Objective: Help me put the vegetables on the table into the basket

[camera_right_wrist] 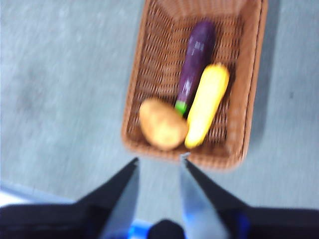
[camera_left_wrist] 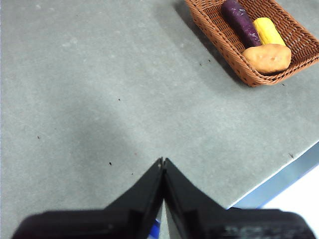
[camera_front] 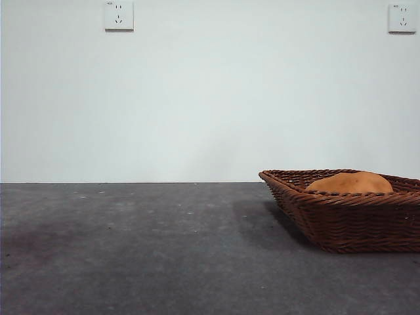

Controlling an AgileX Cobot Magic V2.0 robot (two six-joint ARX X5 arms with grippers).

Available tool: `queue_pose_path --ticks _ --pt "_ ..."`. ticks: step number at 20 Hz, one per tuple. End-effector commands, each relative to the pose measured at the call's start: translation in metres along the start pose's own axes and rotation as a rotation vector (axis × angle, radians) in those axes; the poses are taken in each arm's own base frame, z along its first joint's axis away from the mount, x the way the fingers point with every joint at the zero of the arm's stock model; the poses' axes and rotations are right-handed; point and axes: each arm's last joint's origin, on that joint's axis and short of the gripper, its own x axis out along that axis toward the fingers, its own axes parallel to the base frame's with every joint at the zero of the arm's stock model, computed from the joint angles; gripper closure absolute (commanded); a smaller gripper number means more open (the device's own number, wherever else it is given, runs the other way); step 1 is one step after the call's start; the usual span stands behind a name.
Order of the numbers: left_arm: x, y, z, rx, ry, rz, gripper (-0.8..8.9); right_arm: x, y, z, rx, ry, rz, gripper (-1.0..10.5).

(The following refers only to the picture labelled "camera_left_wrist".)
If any brown woven wicker basket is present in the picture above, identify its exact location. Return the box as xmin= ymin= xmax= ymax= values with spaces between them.
xmin=184 ymin=0 xmax=319 ymax=88

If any brown potato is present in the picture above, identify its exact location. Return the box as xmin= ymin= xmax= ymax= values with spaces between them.
xmin=242 ymin=43 xmax=292 ymax=74

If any purple eggplant with green stem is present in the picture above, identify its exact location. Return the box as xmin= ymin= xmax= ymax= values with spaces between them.
xmin=221 ymin=0 xmax=262 ymax=49

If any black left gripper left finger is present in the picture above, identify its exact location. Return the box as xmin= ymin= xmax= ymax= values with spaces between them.
xmin=11 ymin=157 xmax=164 ymax=239

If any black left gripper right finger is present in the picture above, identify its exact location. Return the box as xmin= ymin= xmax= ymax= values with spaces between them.
xmin=163 ymin=157 xmax=317 ymax=239

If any yellow corn cob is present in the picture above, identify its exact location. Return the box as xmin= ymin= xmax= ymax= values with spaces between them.
xmin=253 ymin=17 xmax=287 ymax=47

